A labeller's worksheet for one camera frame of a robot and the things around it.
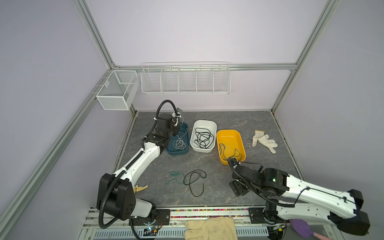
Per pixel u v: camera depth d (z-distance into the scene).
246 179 0.51
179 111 0.72
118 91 1.01
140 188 0.83
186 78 0.99
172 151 0.98
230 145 1.01
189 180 0.86
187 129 1.03
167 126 0.63
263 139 1.02
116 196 0.41
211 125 1.06
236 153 0.94
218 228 0.71
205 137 1.04
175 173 0.88
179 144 0.99
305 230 0.71
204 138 1.04
